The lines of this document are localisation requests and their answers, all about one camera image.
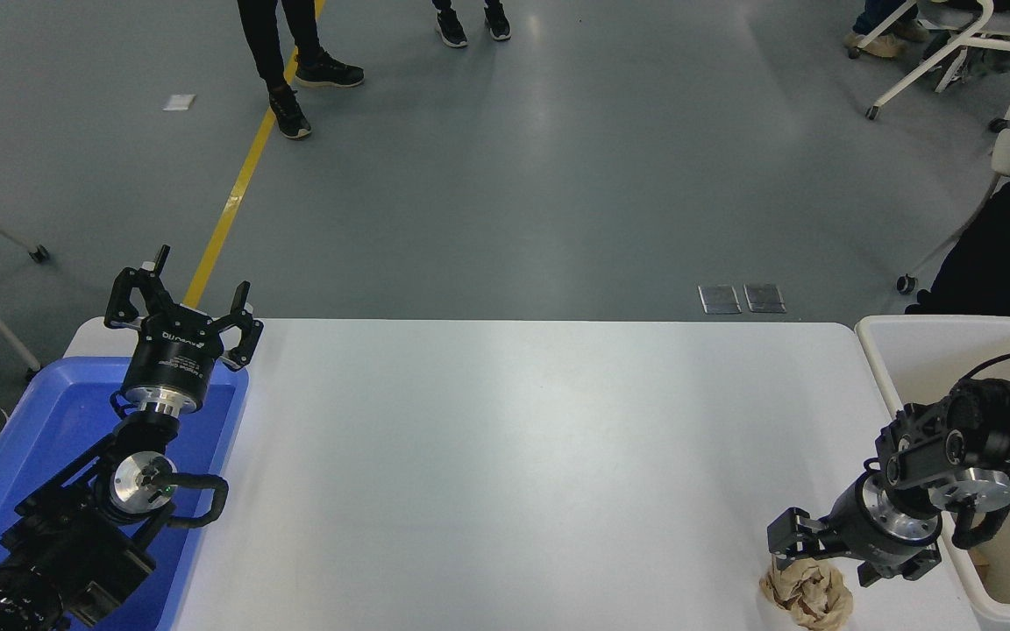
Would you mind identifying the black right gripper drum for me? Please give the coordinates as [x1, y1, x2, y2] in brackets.
[824, 480, 943, 578]

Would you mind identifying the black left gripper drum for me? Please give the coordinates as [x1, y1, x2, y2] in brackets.
[122, 308, 224, 413]

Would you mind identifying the large pale plastic bin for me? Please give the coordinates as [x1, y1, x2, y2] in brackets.
[856, 315, 1010, 628]

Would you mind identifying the blue plastic tray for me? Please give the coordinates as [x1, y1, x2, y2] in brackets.
[0, 355, 251, 631]

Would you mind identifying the tan paper ball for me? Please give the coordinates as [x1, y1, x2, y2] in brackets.
[759, 557, 855, 631]

